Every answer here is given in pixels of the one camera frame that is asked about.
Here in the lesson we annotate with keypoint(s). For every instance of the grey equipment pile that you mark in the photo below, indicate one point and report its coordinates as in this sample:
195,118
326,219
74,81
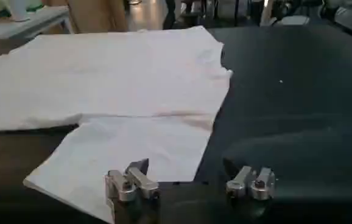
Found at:
319,13

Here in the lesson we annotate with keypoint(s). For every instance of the white t-shirt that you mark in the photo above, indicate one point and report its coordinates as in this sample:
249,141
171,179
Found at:
109,100

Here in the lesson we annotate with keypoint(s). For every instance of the brown cardboard box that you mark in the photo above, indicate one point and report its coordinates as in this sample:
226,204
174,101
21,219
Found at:
95,15

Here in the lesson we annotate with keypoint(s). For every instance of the white side table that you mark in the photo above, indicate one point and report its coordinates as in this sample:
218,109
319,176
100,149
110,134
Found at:
23,25

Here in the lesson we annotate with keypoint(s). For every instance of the dark chair legs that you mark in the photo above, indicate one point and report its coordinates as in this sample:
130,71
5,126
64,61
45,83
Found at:
191,12

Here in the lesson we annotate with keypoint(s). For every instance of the white bottle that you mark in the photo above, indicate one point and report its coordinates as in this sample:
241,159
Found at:
19,10

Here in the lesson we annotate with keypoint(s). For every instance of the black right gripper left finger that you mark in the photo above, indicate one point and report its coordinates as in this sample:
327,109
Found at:
135,182

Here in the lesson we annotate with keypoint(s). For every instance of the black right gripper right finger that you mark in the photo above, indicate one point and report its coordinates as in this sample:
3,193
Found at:
250,182

